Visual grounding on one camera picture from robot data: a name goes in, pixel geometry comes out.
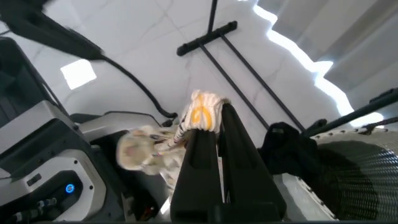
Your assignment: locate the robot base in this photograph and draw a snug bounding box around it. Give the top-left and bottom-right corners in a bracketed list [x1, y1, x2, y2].
[0, 37, 175, 223]

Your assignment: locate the white laundry basket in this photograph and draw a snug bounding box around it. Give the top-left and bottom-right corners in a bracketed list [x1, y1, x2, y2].
[273, 124, 398, 222]

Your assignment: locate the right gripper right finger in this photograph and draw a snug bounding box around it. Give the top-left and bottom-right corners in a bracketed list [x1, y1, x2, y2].
[217, 103, 287, 223]

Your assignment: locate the black garment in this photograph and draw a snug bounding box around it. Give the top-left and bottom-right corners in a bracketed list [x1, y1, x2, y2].
[257, 121, 324, 178]

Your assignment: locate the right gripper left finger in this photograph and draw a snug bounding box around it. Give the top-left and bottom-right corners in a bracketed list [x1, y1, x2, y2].
[170, 129, 224, 223]

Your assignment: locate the cream printed garment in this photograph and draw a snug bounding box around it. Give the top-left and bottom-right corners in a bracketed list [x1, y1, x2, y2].
[116, 90, 231, 194]

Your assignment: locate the black clothes rack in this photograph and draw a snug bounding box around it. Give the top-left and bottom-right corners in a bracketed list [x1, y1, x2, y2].
[176, 0, 398, 138]

